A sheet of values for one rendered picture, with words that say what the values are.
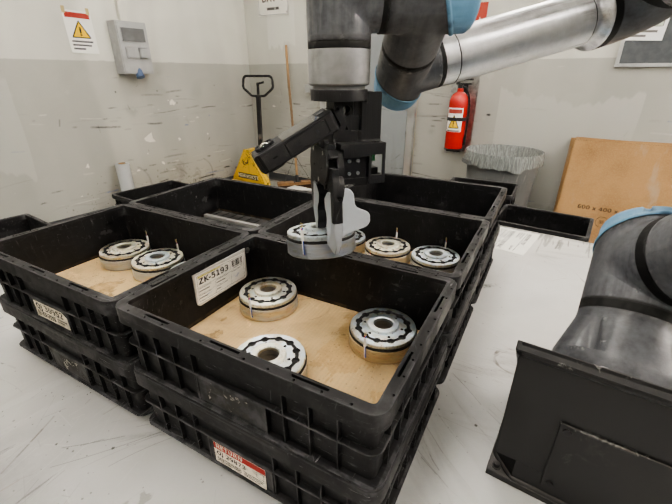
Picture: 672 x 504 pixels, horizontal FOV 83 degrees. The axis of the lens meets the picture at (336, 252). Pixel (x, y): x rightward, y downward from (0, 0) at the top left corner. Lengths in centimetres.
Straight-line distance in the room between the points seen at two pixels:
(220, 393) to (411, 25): 49
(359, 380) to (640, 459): 32
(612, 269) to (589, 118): 295
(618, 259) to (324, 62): 44
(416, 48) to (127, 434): 70
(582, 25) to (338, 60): 40
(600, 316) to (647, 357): 7
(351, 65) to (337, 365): 39
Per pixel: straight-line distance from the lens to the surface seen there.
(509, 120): 360
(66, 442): 78
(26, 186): 390
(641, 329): 58
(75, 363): 84
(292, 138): 49
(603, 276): 62
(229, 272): 72
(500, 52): 66
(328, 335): 63
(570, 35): 74
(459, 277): 62
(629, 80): 351
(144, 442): 72
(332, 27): 48
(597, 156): 339
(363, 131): 51
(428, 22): 51
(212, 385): 53
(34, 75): 390
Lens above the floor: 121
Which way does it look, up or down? 25 degrees down
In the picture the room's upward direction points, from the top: straight up
